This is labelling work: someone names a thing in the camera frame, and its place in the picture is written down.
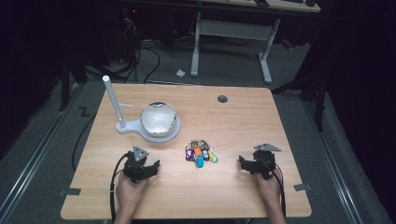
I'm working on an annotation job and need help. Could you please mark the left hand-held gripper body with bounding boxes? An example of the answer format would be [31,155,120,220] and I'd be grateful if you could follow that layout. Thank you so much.
[122,145,152,184]

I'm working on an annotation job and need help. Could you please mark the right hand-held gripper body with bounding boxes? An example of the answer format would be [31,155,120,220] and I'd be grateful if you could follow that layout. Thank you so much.
[250,143,282,181]

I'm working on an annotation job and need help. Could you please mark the person's left hand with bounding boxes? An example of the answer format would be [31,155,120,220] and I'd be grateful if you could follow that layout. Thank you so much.
[115,173,149,217]

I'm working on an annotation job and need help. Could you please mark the person's right hand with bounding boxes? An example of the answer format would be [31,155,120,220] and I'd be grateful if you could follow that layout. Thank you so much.
[255,167,282,210]

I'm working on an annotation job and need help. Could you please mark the white stand with pole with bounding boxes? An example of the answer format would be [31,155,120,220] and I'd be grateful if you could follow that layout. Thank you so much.
[102,75,182,145]

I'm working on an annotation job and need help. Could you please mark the bunch of colourful key tags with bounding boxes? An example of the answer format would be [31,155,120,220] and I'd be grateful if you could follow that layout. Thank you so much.
[185,138,219,169]

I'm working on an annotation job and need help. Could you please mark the shiny silver bowl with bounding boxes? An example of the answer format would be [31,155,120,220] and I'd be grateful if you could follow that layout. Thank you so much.
[139,101,178,138]

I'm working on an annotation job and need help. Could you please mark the grey tape piece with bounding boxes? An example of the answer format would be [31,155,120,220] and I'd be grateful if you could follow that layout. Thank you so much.
[293,182,313,192]
[58,188,82,198]

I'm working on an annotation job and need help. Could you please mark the dark metal stand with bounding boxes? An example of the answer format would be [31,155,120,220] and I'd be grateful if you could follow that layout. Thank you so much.
[270,69,328,133]
[58,54,72,112]

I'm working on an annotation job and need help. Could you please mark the white-legged background desk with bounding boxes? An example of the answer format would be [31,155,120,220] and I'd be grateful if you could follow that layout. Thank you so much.
[190,0,322,85]

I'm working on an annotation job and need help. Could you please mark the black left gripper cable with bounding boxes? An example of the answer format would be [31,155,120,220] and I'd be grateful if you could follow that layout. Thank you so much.
[108,151,131,224]

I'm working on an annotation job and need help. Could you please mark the metal floor rail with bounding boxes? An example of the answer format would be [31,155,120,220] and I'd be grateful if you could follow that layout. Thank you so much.
[0,82,85,224]
[303,101,365,224]

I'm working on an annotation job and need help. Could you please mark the black floor cables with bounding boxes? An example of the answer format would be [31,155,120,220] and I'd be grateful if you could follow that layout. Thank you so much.
[83,17,200,85]

